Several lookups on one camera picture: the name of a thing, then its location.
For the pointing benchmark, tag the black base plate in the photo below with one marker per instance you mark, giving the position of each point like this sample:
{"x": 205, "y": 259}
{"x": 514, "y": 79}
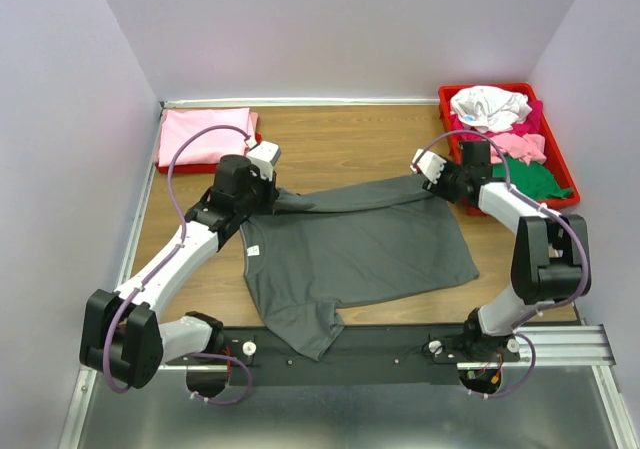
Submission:
{"x": 371, "y": 355}

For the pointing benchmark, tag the grey t shirt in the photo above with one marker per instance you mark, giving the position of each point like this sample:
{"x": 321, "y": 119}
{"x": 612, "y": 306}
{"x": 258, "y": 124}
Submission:
{"x": 351, "y": 246}

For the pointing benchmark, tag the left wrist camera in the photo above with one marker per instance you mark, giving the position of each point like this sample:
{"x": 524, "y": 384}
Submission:
{"x": 265, "y": 156}

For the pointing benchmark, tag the folded red t shirt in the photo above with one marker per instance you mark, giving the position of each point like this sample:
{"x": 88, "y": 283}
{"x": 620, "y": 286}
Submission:
{"x": 189, "y": 169}

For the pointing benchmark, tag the green t shirt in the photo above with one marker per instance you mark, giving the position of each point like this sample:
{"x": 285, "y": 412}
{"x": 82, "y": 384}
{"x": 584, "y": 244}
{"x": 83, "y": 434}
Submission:
{"x": 536, "y": 181}

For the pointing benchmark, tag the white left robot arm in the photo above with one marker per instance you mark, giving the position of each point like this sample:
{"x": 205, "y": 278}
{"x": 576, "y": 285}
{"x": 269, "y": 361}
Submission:
{"x": 122, "y": 336}

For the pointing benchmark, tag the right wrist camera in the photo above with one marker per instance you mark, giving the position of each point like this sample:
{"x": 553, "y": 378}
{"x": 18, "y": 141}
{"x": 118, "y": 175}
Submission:
{"x": 428, "y": 164}

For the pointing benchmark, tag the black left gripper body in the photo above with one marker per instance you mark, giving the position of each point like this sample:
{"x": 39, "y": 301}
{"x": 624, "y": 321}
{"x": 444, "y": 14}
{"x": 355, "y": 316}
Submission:
{"x": 260, "y": 195}

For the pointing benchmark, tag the magenta t shirt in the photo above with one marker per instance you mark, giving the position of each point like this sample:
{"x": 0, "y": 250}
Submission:
{"x": 531, "y": 125}

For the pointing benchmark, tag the folded pink t shirt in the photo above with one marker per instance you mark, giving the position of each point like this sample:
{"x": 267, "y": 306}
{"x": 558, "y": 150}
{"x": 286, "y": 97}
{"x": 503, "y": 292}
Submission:
{"x": 180, "y": 125}

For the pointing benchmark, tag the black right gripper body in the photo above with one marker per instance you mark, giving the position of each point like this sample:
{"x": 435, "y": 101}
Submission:
{"x": 448, "y": 185}

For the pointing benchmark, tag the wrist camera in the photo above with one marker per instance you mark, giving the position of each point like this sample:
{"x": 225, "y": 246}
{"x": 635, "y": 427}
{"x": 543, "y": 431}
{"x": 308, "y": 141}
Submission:
{"x": 428, "y": 164}
{"x": 265, "y": 156}

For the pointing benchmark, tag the light pink t shirt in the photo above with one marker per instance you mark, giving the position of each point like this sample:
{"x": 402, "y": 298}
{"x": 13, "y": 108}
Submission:
{"x": 527, "y": 148}

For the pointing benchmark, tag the white t shirt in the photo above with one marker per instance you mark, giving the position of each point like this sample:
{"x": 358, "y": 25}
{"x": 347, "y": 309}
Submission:
{"x": 489, "y": 108}

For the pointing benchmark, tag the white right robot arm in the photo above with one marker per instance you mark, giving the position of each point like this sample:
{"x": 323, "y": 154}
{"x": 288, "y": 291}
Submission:
{"x": 550, "y": 265}

